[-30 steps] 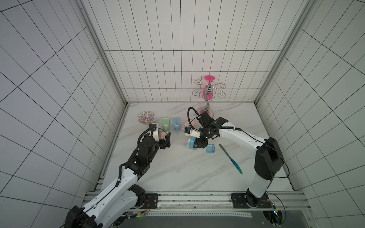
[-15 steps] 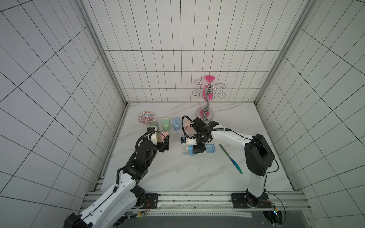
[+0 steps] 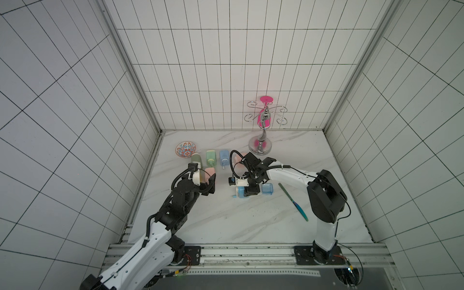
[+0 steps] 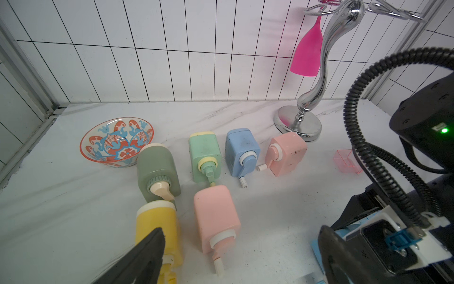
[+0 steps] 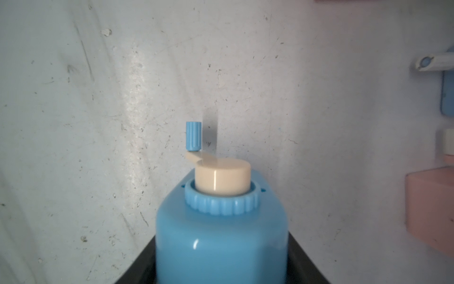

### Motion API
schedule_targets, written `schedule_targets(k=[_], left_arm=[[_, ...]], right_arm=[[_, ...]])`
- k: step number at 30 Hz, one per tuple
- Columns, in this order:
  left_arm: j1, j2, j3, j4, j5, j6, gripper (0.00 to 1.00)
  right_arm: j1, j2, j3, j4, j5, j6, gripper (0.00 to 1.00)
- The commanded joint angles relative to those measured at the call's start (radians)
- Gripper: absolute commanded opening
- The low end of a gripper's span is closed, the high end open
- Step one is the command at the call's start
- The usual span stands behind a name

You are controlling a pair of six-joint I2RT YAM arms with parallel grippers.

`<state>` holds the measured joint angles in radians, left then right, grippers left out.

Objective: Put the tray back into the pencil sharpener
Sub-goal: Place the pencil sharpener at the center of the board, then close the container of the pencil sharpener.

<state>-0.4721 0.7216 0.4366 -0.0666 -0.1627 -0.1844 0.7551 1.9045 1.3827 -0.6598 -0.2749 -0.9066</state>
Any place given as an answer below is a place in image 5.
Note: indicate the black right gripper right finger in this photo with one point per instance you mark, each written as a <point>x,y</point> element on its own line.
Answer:
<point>300,268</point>

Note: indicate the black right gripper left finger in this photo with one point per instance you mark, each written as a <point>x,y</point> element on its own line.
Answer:
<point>143,269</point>

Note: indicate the pink pencil sharpener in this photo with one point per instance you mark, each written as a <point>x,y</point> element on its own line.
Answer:
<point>430,201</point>

